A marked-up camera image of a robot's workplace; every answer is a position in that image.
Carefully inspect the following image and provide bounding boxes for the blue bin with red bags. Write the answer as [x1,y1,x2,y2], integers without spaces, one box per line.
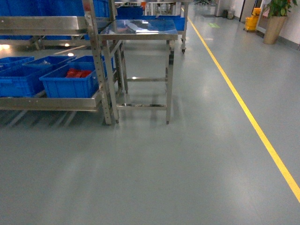
[40,56,99,98]

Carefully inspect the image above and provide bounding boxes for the steel flow rack shelf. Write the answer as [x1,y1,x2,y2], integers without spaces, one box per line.
[0,0,124,124]

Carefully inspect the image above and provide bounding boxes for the blue bin rear middle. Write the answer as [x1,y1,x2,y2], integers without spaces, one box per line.
[23,55,76,68]

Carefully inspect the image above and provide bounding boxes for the blue bin front middle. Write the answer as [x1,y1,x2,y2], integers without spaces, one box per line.
[0,66,53,97]

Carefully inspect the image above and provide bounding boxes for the blue bin far left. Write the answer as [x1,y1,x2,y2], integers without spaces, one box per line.
[0,56,34,71]

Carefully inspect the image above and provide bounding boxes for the stainless steel side table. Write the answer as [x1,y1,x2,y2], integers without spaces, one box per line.
[99,19,178,124]

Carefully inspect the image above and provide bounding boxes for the red bubble wrap bags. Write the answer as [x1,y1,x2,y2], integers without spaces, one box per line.
[66,68,92,78]

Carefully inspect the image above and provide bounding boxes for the background rack with blue bins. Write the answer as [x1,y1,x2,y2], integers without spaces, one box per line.
[115,0,191,53]

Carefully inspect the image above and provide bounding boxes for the yellow mop bucket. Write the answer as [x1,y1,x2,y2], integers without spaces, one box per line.
[244,7,261,32]

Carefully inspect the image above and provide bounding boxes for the potted plant in tan pot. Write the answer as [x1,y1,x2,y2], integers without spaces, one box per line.
[263,0,298,45]

